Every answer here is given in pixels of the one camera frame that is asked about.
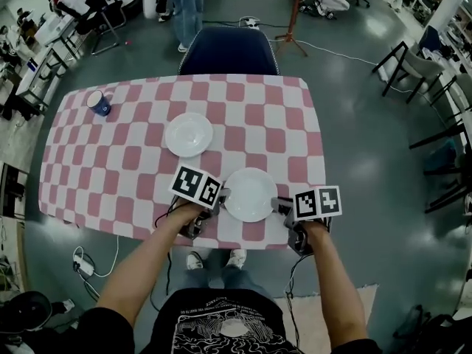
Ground person's left forearm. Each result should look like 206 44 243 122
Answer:
96 201 208 327

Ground wooden tripod stand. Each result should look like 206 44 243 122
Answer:
274 0 309 58

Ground person's white shoe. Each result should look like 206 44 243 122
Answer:
186 251 205 271
225 249 247 271

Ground black office chair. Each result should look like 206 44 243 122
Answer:
58 0 127 57

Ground person's right white shoe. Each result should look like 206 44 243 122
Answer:
225 249 247 271

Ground white plate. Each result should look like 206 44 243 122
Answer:
164 112 214 159
223 167 279 223

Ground person's black printed t-shirt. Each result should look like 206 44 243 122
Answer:
69 288 384 354

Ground person's blue jeans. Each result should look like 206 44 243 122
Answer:
183 263 274 304

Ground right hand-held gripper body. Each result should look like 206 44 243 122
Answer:
284 185 343 256

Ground person's right forearm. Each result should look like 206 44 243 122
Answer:
302 222 369 350

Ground pink checkered tablecloth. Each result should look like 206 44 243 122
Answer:
38 73 326 251

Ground dark blue chair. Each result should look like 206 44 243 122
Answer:
178 27 280 76

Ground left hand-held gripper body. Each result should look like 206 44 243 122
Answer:
168 164 223 240

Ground beige floor mat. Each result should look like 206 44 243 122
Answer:
274 283 380 346

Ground person's left white shoe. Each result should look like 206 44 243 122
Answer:
186 251 205 271

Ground white desk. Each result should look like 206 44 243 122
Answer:
15 13 80 107

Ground long white floor cable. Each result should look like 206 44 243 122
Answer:
257 22 449 128

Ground blue mug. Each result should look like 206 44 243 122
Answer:
86 89 115 118

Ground grey chair with black legs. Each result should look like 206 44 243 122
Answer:
371 41 448 105

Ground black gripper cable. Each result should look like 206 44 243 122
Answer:
283 251 314 346
149 193 178 313

